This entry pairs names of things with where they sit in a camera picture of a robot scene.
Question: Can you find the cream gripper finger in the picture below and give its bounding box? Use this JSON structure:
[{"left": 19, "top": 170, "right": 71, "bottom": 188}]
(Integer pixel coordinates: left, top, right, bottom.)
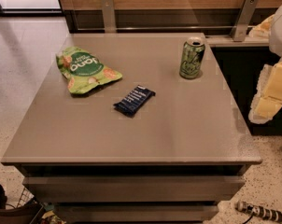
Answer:
[
  {"left": 248, "top": 15, "right": 274, "bottom": 38},
  {"left": 248, "top": 59, "right": 282, "bottom": 124}
]

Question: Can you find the grey drawer cabinet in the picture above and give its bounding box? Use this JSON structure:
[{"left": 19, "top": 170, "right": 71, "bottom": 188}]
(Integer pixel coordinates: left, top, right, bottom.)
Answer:
[{"left": 2, "top": 34, "right": 261, "bottom": 224}]

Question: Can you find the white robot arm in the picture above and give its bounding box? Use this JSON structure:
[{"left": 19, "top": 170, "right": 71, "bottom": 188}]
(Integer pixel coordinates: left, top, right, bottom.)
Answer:
[{"left": 248, "top": 5, "right": 282, "bottom": 124}]

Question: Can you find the right metal bracket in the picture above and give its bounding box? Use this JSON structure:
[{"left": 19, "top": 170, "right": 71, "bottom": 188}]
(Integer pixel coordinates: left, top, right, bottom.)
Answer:
[{"left": 230, "top": 0, "right": 259, "bottom": 42}]

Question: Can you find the black white striped power strip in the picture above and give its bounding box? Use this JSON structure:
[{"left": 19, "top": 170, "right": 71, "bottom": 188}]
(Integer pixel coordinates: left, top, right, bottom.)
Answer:
[{"left": 234, "top": 201, "right": 282, "bottom": 224}]

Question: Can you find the wire basket with clutter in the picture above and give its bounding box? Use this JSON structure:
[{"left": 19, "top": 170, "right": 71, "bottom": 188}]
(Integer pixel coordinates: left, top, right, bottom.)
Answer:
[{"left": 0, "top": 184, "right": 67, "bottom": 224}]

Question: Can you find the green snack bag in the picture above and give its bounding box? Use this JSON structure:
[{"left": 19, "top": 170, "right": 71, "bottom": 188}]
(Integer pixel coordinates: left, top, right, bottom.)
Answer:
[{"left": 56, "top": 47, "right": 122, "bottom": 95}]

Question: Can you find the dark blue snack bar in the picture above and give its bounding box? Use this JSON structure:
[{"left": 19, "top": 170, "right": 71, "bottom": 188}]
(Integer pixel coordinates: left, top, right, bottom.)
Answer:
[{"left": 114, "top": 85, "right": 156, "bottom": 117}]

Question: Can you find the left metal bracket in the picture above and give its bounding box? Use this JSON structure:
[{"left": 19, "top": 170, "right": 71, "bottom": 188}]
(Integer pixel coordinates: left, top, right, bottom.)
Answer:
[{"left": 101, "top": 0, "right": 117, "bottom": 33}]

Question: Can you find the green soda can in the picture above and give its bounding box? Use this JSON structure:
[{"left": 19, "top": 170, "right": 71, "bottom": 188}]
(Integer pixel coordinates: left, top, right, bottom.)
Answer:
[{"left": 179, "top": 36, "right": 205, "bottom": 79}]

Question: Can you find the metal bracket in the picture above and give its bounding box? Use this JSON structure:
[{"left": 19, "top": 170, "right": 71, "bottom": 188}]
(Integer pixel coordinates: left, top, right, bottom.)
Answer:
[
  {"left": 101, "top": 0, "right": 117, "bottom": 33},
  {"left": 230, "top": 0, "right": 259, "bottom": 42}
]

